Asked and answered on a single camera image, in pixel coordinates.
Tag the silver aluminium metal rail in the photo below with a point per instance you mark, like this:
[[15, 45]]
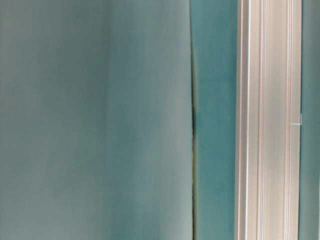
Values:
[[268, 119]]

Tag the teal green table mat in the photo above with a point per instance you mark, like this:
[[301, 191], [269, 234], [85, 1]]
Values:
[[95, 120]]

